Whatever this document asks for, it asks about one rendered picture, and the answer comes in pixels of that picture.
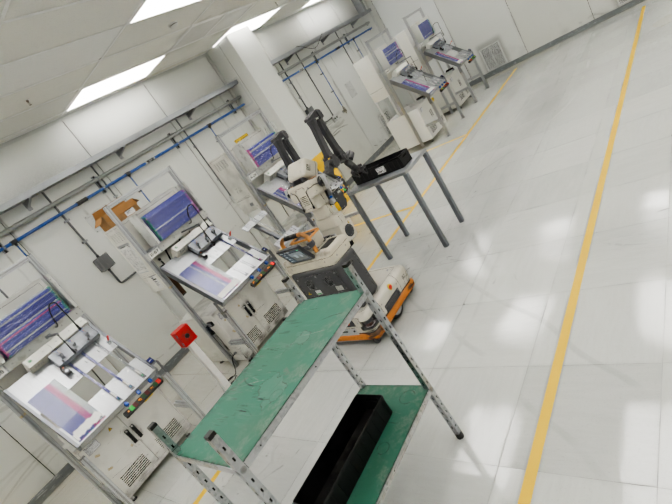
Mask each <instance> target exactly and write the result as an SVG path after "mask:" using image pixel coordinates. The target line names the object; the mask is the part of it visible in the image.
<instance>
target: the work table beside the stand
mask: <svg viewBox="0 0 672 504"><path fill-rule="evenodd" d="M410 155H411V157H412V159H411V160H410V162H409V163H408V164H407V165H406V166H405V167H404V168H401V169H399V170H396V171H394V172H391V173H389V174H386V175H384V176H381V177H378V178H376V179H373V180H371V181H368V182H366V183H363V184H361V185H358V186H357V184H356V185H355V186H354V187H353V188H352V189H351V190H350V191H349V192H348V193H347V195H348V196H349V198H350V199H351V201H352V203H353V204H354V206H355V207H356V209H357V211H358V212H359V214H360V215H361V217H362V219H363V220H364V222H365V223H366V225H367V227H368V228H369V230H370V231H371V233H372V235H373V236H374V238H375V239H376V241H377V242H378V244H379V246H380V247H381V249H382V250H383V252H384V254H385V255H386V257H387V258H388V260H391V259H392V258H393V256H392V254H391V253H390V251H389V250H388V248H387V246H386V245H385V243H384V242H383V240H382V238H381V237H380V235H379V234H378V232H377V230H376V229H375V227H374V225H373V224H372V222H371V221H370V219H369V217H368V216H367V214H366V213H365V211H364V209H363V208H362V206H361V205H360V203H359V201H358V200H357V198H356V197H355V195H354V194H356V193H358V192H361V191H364V190H366V189H369V188H372V187H374V186H375V187H376V189H377V190H378V192H379V194H380V195H381V197H382V199H383V200H384V202H385V204H386V205H387V207H388V209H389V210H390V212H391V214H392V215H393V217H394V219H395V220H396V222H397V224H398V225H399V227H400V229H401V230H402V232H403V234H404V235H405V237H407V236H409V235H410V234H409V232H408V230H407V229H406V227H405V225H404V223H403V222H402V220H401V218H400V217H399V215H398V213H397V212H396V210H395V208H394V207H393V205H392V203H391V202H390V200H389V198H388V197H387V195H386V193H385V192H384V190H383V188H382V187H381V185H380V184H382V183H385V182H387V181H390V180H393V179H395V178H398V177H401V176H403V177H404V179H405V180H406V182H407V184H408V186H409V187H410V189H411V191H412V193H413V194H414V196H415V198H416V199H417V201H418V203H419V205H420V206H421V208H422V210H423V212H424V213H425V215H426V217H427V219H428V220H429V222H430V224H431V226H432V227H433V229H434V231H435V233H436V234H437V236H438V238H439V240H440V241H441V243H442V245H443V246H444V248H445V247H448V246H449V243H448V241H447V239H446V238H445V236H444V234H443V232H442V230H441V229H440V227H439V225H438V223H437V222H436V220H435V218H434V216H433V215H432V213H431V211H430V209H429V208H428V206H427V204H426V202H425V201H424V199H423V197H422V195H421V194H420V192H419V190H418V188H417V187H416V185H415V183H414V181H413V179H412V178H411V176H410V174H409V171H410V170H411V168H412V167H413V166H414V165H415V164H416V163H417V161H418V160H419V159H420V158H421V157H422V156H423V157H424V159H425V161H426V163H427V164H428V166H429V168H430V170H431V172H432V174H433V175H434V177H435V179H436V181H437V183H438V184H439V186H440V188H441V190H442V192H443V194H444V195H445V197H446V199H447V201H448V203H449V204H450V206H451V208H452V210H453V212H454V213H455V215H456V217H457V219H458V221H459V223H462V222H464V218H463V216H462V214H461V212H460V210H459V209H458V207H457V205H456V203H455V201H454V199H453V198H452V196H451V194H450V192H449V190H448V188H447V187H446V185H445V183H444V181H443V179H442V177H441V176H440V174H439V172H438V170H437V168H436V166H435V165H434V163H433V161H432V159H431V157H430V155H429V154H428V152H427V150H426V148H424V149H421V150H419V151H417V152H414V153H412V154H410Z"/></svg>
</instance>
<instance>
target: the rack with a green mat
mask: <svg viewBox="0 0 672 504"><path fill-rule="evenodd" d="M342 267H343V269H344V270H345V272H346V273H347V275H348V276H349V278H350V279H351V281H352V282H353V284H354V285H355V287H356V288H357V290H354V291H349V292H344V293H339V294H333V295H328V296H323V297H317V298H312V299H307V300H305V299H304V298H303V297H302V295H301V294H300V292H299V291H298V290H297V288H296V287H295V285H294V284H293V283H292V281H291V280H290V279H289V277H288V276H287V277H284V278H283V279H282V280H281V281H282V283H283V284H284V285H285V287H286V288H287V290H288V291H289V292H290V294H291V295H292V296H293V298H294V299H295V301H296V302H297V303H298V305H297V306H296V307H295V309H294V310H293V311H292V312H291V313H290V315H289V316H288V317H287V318H286V319H285V321H284V322H283V323H282V324H281V325H280V327H279V328H278V329H277V330H276V331H275V333H274V334H273V335H272V336H271V337H270V339H269V340H268V341H267V342H266V343H265V345H264V346H263V347H262V348H261V349H260V351H259V352H258V353H257V354H256V355H255V357H254V358H253V359H252V360H251V361H250V363H249V364H248V365H247V366H246V367H245V369H244V370H243V371H242V372H241V373H240V375H239V376H238V377H237V378H236V379H235V381H234V382H233V383H232V384H231V385H230V387H229V388H228V389H227V390H226V391H225V393H224V394H223V395H222V396H221V397H220V399H219V400H218V401H217V402H216V403H215V405H214V406H213V407H212V408H211V409H210V411H209V412H208V413H207V414H206V415H205V417H204V418H203V419H202V420H201V421H200V423H199V424H198V425H197V426H196V427H195V429H194V430H193V431H192V432H191V433H190V435H189V436H188V437H187V438H186V439H185V441H184V442H183V443H182V444H181V445H180V447H179V446H178V445H177V444H176V443H175V442H174V441H173V440H172V439H171V438H170V437H169V436H168V435H167V434H166V432H165V431H164V430H163V429H162V428H161V427H160V426H159V425H158V424H157V423H156V422H151V423H150V424H149V426H148V427H147V429H148V430H149V431H150V432H151V433H152V434H153V435H154V436H155V437H156V438H157V440H158V441H159V442H160V443H161V444H162V445H163V446H164V447H165V448H166V449H167V450H168V451H169V452H170V453H171V454H172V455H173V456H174V457H175V458H176V459H177V460H178V461H179V462H180V463H181V464H182V465H183V466H184V467H185V468H186V470H187V471H188V472H189V473H190V474H191V475H192V476H193V477H194V478H195V479H196V480H197V481H198V482H199V483H200V484H201V485H202V486H203V487H204V488H205V489H206V490H207V491H208V492H209V493H210V494H211V495H212V496H213V497H214V498H215V499H216V501H217V502H218V503H219V504H233V503H232V502H231V501H230V500H229V499H228V498H227V496H226V495H225V494H224V493H223V492H222V491H221V490H220V489H219V488H218V487H217V486H216V485H215V484H214V483H213V482H212V481H211V480H210V479H209V478H208V477H207V476H206V474H205V473H204V472H203V471H202V470H201V469H200V468H199V467H198V466H197V465H199V466H203V467H207V468H211V469H215V470H219V471H223V472H227V473H231V474H235V475H238V476H239V477H240V478H241V479H242V480H243V481H244V482H245V484H246V485H247V486H248V487H249V488H250V489H251V490H252V491H253V492H254V493H255V494H256V495H257V497H258V498H259V499H260V500H261V501H262V502H263V503H264V504H280V503H279V502H278V500H277V499H276V498H275V497H274V496H273V495H272V494H271V493H270V492H269V490H268V489H267V488H266V487H265V486H264V485H263V484H262V483H261V482H260V481H259V479H258V478H257V477H256V476H255V475H254V474H253V473H252V472H251V471H250V469H249V467H250V466H251V464H252V463H253V462H254V460H255V459H256V457H257V456H258V454H259V453H260V451H261V450H262V449H263V447H264V446H265V444H266V443H267V441H268V440H269V438H270V437H271V436H272V434H273V433H274V431H275V430H276V428H277V427H278V425H279V424H280V423H281V421H282V420H283V418H284V417H285V415H286V414H287V412H288V411H289V410H290V408H291V407H292V405H293V404H294V402H295V401H296V400H297V398H298V397H299V395H300V394H301V392H302V391H303V389H304V388H305V387H306V385H307V384H308V382H309V381H310V379H311V378H312V376H313V375H314V374H315V372H316V371H317V369H318V368H319V366H320V365H321V363H322V362H323V361H324V359H325V358H326V356H327V355H328V353H329V352H330V350H332V351H333V353H334V354H335V355H336V357H337V358H338V359H339V361H340V362H341V364H342V365H343V366H344V368H345V369H346V370H347V372H348V373H349V374H350V376H351V377H352V379H353V380H354V381H355V383H356V384H357V385H358V387H359V388H360V389H359V391H358V393H357V394H375V395H382V396H383V397H384V400H385V401H386V403H387V404H388V406H389V407H390V409H391V410H392V412H393V413H392V415H391V417H390V419H389V421H388V423H387V425H386V426H385V428H384V430H383V432H382V434H381V436H380V438H379V440H378V442H377V444H376V446H375V448H374V450H373V452H372V454H371V456H370V458H369V460H368V462H367V464H366V466H365V468H364V470H363V472H362V474H361V476H360V477H359V479H358V481H357V483H356V485H355V487H354V489H353V491H352V493H351V495H350V497H349V499H348V501H347V503H346V504H382V502H383V500H384V498H385V496H386V493H387V491H388V489H389V487H390V485H391V482H392V480H393V478H394V476H395V474H396V471H397V469H398V467H399V465H400V463H401V461H402V458H403V456H404V454H405V452H406V450H407V447H408V445H409V443H410V441H411V439H412V436H413V434H414V432H415V430H416V428H417V425H418V423H419V421H420V419H421V417H422V414H423V412H424V410H425V408H426V406H427V403H428V401H429V399H431V400H432V402H433V403H434V405H435V406H436V408H437V409H438V411H439V412H440V414H441V415H442V417H443V418H444V420H445V421H446V423H447V424H448V426H449V427H450V429H451V430H452V432H453V433H454V435H455V436H456V438H457V439H459V440H461V439H463V438H464V434H463V432H462V431H461V429H460V428H459V426H458V425H457V423H456V422H455V420H454V419H453V417H452V415H451V414H450V412H449V411H448V409H447V408H446V406H445V405H444V403H443V402H442V400H441V399H440V397H439V396H438V394H437V393H436V391H435V390H434V388H433V387H432V385H431V384H430V382H429V381H428V379H427V378H426V376H425V375H424V373H423V372H422V370H421V369H420V367H419V366H418V364H417V362H416V361H415V359H414V358H413V356H412V355H411V353H410V352H409V350H408V349H407V347H406V346H405V344H404V343H403V341H402V340H401V338H400V337H399V335H398V334H397V332H396V331H395V329H394V328H393V326H392V325H391V323H390V322H389V320H388V319H387V317H386V316H385V314H384V313H383V311H382V310H381V308H380V306H379V305H378V303H377V302H376V300H375V299H374V297H373V296H372V294H371V293H370V291H369V290H368V288H367V287H366V285H365V284H364V282H363V281H362V279H361V278H360V276H359V275H358V273H357V272H356V270H355V269H354V267H353V266H352V264H351V263H350V261H346V262H344V263H343V264H342ZM364 301H365V302H366V303H367V305H368V306H369V308H370V309H371V311H372V312H373V314H374V315H375V317H376V318H377V320H378V321H379V323H380V324H381V326H382V327H383V329H384V330H385V332H386V333H387V335H388V336H389V338H390V339H391V341H392V342H393V344H394V345H395V347H396V348H397V350H398V351H399V353H400V354H401V356H402V357H403V358H404V360H405V361H406V363H407V364H408V366H409V367H410V369H411V370H412V372H413V373H414V375H415V376H416V378H417V379H418V381H419V382H420V384H421V385H366V384H365V382H364V381H363V380H362V378H361V377H360V376H359V374H358V373H357V371H356V370H355V369H354V367H353V366H352V364H351V363H350V362H349V360H348V359H347V358H346V356H345V355H344V353H343V352H342V351H341V349H340V348H339V346H338V345H337V344H336V342H337V340H338V339H339V338H340V336H341V335H342V333H343V332H344V330H345V329H346V327H347V326H348V325H349V323H350V322H351V320H352V319H353V317H354V316H355V314H356V313H357V312H358V310H359V309H360V307H361V306H362V304H363V303H364Z"/></svg>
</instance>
